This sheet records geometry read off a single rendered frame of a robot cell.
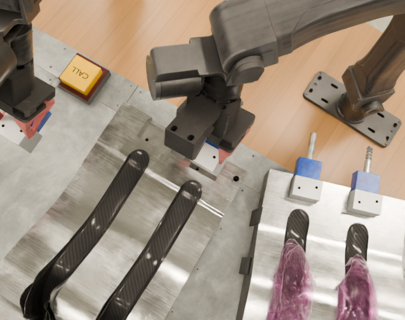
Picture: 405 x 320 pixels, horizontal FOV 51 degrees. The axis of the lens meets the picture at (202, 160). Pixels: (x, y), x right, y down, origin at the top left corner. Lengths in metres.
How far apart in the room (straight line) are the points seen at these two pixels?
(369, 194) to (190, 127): 0.39
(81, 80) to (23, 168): 0.20
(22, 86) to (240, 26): 0.32
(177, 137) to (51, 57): 0.50
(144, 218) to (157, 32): 0.42
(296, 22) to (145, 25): 0.54
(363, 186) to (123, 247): 0.44
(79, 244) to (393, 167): 0.62
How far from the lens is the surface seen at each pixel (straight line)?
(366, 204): 0.81
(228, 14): 0.49
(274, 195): 0.79
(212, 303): 0.82
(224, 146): 0.62
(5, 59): 0.58
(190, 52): 0.52
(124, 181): 0.76
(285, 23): 0.48
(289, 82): 0.93
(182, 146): 0.54
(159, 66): 0.51
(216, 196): 0.74
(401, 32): 0.65
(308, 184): 0.78
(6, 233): 0.89
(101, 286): 0.71
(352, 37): 1.02
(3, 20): 0.59
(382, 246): 0.84
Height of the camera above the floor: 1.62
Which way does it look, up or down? 75 degrees down
